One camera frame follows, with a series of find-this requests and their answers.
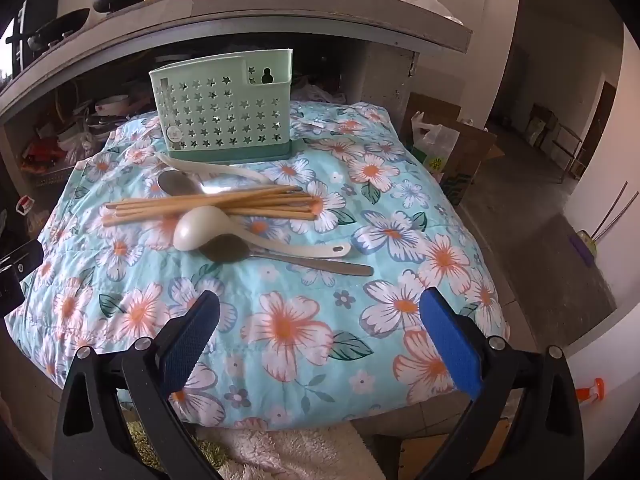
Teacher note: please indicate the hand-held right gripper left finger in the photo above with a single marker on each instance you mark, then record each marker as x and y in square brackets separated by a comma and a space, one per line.
[190, 345]

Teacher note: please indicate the grey concrete kitchen counter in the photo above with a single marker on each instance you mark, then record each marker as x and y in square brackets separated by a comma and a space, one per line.
[300, 25]

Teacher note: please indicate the pile of wooden chopsticks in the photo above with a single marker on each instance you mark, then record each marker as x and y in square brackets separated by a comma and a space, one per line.
[200, 205]

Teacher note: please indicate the black wok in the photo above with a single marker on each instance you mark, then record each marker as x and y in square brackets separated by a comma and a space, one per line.
[57, 27]

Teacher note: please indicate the slim white plastic spoon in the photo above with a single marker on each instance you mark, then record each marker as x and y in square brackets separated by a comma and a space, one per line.
[240, 172]

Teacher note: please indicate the orange white plastic bottle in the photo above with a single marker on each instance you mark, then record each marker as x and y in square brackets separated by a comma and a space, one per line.
[590, 391]

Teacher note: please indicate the thin metal rod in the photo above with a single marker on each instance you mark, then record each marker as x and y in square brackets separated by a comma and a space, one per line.
[617, 220]
[610, 209]

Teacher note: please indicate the stack of white bowls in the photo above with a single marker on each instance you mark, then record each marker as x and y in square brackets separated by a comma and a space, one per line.
[112, 105]

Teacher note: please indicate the red plastic bag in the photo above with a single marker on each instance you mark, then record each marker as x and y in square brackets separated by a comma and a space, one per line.
[45, 155]

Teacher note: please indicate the brown cardboard box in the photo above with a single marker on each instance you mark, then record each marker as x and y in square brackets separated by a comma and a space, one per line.
[475, 155]

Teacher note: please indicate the red white packet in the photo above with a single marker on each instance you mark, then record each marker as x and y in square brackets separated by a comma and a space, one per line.
[24, 206]

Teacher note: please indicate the green star-cutout utensil holder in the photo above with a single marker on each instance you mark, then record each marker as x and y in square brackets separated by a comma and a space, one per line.
[215, 110]

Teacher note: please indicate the metal frame stool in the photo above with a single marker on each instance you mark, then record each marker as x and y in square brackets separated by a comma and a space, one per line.
[567, 150]

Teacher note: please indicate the white green-print plastic bag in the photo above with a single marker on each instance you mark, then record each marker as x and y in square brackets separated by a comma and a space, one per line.
[435, 145]

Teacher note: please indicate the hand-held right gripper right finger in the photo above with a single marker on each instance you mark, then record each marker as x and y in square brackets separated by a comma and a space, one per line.
[450, 345]

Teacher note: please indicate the metal spoon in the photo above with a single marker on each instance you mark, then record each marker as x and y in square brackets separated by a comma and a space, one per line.
[175, 183]
[225, 249]

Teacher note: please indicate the blue floral blanket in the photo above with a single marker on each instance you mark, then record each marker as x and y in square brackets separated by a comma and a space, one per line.
[300, 340]

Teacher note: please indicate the crumpled plastic bags under counter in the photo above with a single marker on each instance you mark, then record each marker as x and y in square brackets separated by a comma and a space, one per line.
[320, 90]

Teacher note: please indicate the white plastic ladle spoon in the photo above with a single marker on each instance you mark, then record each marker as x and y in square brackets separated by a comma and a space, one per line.
[200, 227]

